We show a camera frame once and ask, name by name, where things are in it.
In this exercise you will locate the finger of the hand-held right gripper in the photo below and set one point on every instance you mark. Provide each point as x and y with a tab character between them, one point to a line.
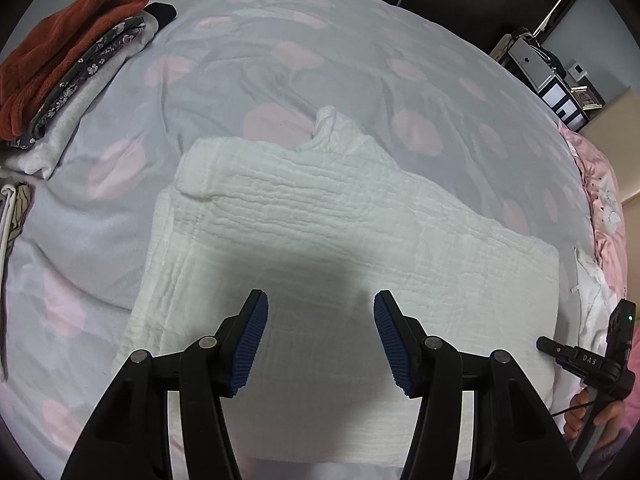
555	350

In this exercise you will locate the silver laptop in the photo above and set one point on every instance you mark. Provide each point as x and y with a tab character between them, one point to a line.
532	62

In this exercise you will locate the white wall thermostat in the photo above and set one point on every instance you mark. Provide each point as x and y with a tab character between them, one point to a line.
579	70

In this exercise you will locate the white muslin top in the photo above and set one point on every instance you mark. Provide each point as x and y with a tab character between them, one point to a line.
325	220

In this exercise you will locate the dark floral garment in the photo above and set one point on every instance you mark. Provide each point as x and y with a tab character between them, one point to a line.
95	60

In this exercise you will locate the rust fleece garment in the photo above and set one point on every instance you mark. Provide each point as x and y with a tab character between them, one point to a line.
60	45

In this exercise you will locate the black folded garment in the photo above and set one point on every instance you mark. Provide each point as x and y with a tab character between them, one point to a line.
162	12

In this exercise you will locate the beige padded headboard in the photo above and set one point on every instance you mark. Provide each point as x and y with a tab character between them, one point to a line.
620	130

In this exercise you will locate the white crumpled garment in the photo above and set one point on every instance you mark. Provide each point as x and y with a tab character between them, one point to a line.
592	290

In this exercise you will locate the person's right hand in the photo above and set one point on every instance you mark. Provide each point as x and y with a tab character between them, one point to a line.
576	412

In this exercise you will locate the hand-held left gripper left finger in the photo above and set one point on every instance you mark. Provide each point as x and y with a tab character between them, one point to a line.
250	345

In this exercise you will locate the white black nightstand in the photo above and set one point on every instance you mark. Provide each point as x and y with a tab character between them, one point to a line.
562	102

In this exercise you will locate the silver photo frame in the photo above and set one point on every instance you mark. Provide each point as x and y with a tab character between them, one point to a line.
587	97

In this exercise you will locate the pink printed pillow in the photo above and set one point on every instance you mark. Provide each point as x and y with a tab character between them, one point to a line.
605	200

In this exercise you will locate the beige striped garment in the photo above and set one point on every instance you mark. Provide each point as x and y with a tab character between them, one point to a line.
20	205

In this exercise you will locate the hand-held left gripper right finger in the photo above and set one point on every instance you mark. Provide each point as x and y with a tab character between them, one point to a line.
392	347

